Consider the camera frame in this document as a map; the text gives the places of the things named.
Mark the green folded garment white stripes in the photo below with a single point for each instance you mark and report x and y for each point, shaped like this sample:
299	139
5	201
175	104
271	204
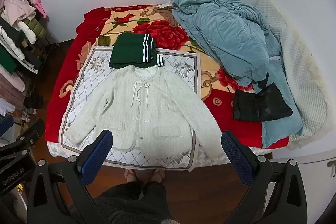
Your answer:
126	50

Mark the person's dark pants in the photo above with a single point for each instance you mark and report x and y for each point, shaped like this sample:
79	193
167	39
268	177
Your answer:
131	205

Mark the red floral blanket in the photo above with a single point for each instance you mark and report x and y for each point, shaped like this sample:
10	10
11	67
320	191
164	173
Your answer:
218	98

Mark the white cabinet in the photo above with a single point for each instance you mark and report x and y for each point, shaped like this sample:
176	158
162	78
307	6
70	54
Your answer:
302	182

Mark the pink checked slipper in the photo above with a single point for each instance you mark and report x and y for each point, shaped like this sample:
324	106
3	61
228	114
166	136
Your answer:
158	174
130	175

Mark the white knit jacket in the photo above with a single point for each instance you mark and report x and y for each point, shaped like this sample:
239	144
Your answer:
147	108

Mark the light blue denim garment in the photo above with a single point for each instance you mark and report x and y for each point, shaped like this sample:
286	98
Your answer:
223	29

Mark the grey checked mattress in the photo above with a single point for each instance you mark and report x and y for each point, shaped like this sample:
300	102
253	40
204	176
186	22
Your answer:
56	148

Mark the pile of assorted clothes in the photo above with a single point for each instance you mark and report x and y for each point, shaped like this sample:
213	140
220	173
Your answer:
18	24

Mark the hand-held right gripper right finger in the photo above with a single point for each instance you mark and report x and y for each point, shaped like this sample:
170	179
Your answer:
235	158

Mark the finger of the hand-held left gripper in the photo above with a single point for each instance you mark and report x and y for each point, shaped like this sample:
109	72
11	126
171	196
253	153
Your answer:
5	124
34	132

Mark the pink plastic hanger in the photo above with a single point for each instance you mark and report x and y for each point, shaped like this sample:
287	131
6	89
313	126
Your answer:
40	6

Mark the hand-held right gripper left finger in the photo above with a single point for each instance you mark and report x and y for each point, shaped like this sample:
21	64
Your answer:
95	158

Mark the black garment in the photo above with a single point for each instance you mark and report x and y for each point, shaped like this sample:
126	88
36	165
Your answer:
260	106

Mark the white quilted bedspread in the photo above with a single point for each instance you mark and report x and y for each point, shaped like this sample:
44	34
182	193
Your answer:
296	56

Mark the white grid floral cloth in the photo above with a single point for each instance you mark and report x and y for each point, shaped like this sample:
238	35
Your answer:
86	77

